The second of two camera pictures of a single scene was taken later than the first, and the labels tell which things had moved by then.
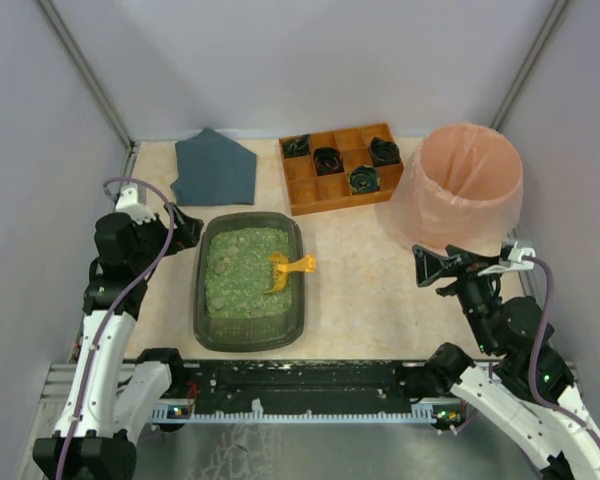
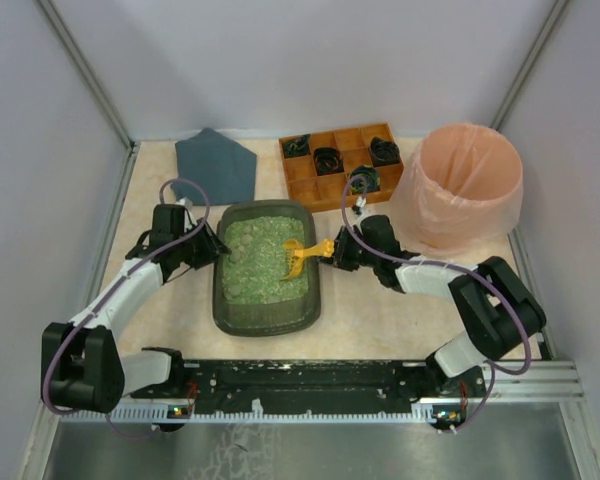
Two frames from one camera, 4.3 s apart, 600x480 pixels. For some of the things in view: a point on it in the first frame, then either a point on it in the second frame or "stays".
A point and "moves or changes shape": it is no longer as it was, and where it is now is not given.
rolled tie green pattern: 297,146 stays
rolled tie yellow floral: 364,179 stays
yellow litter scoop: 282,266 to 296,251
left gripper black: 169,230 to 203,247
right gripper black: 453,265 to 346,248
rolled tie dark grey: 384,152 stays
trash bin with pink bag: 462,192 stays
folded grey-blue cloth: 214,170 stays
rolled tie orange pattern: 328,160 stays
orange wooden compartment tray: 340,168 stays
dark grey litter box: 248,282 moves or changes shape
